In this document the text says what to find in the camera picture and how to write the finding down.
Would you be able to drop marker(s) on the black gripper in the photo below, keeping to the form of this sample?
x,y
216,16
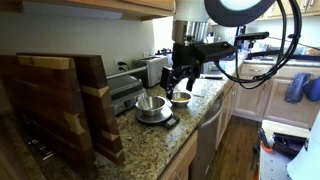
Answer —
x,y
181,55

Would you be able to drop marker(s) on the yellow food contents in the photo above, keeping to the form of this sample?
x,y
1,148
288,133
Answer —
x,y
181,99

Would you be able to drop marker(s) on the small steel bowl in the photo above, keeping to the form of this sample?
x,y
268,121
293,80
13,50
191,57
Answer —
x,y
181,104

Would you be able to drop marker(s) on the large steel bowl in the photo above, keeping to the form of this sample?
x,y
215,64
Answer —
x,y
150,108

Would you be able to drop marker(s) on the stainless steel toaster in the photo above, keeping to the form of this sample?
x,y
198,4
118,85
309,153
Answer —
x,y
155,71

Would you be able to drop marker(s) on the grey metal box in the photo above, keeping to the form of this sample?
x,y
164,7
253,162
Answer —
x,y
211,68

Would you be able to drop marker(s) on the dark kitchen appliance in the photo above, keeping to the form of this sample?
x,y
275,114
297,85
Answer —
x,y
164,52

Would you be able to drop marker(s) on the thin black pen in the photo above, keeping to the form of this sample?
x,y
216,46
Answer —
x,y
213,77

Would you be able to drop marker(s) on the black steel kitchen scale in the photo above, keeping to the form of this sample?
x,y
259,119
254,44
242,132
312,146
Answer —
x,y
170,122

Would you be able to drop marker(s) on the narrow cream base cabinet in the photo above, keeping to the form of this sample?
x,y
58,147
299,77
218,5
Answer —
x,y
228,106

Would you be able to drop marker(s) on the stainless panini grill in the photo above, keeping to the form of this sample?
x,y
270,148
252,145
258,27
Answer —
x,y
125,90

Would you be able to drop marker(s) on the black power plug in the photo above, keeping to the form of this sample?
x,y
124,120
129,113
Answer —
x,y
122,64

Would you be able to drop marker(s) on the stainless dishwasher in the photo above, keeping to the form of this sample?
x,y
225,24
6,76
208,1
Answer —
x,y
206,140

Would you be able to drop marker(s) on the wooden drawer cabinet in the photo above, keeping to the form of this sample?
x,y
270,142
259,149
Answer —
x,y
180,163

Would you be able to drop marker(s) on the dark wood cutting board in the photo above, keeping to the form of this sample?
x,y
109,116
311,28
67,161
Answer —
x,y
100,116
43,100

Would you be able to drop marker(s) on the dark blue hanging towel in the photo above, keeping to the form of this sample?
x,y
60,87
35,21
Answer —
x,y
296,88

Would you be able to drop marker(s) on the white perforated robot cart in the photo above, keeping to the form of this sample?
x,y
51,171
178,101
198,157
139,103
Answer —
x,y
273,166

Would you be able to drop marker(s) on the bright blue hanging cloth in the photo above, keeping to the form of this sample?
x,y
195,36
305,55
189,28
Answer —
x,y
313,90

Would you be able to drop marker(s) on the brown rounded item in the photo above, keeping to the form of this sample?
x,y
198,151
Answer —
x,y
313,51

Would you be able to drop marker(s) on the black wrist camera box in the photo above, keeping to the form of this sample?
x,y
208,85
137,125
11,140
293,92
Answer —
x,y
213,50

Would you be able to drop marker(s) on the white wall outlet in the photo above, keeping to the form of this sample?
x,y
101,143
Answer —
x,y
116,61
146,54

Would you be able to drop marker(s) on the wooden wall cabinet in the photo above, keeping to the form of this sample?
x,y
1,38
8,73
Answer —
x,y
150,6

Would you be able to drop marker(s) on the black stereo camera bar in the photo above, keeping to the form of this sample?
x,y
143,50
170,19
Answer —
x,y
253,35

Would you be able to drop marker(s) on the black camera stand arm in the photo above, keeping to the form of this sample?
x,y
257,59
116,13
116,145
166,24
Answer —
x,y
266,53

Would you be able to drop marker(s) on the light wood wall cabinets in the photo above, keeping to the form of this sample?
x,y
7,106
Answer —
x,y
315,10

